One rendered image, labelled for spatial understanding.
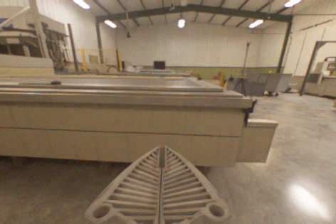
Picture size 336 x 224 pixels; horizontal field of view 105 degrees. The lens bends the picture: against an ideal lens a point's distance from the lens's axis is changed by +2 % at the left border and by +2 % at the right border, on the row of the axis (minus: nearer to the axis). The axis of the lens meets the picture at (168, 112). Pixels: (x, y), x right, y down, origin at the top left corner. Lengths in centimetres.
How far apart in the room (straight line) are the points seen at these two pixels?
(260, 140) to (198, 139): 46
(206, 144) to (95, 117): 86
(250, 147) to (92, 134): 123
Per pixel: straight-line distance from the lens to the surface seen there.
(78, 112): 118
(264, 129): 120
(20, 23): 513
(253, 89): 488
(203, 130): 101
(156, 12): 1335
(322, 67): 866
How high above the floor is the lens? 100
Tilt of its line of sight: 18 degrees down
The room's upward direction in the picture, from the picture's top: 1 degrees clockwise
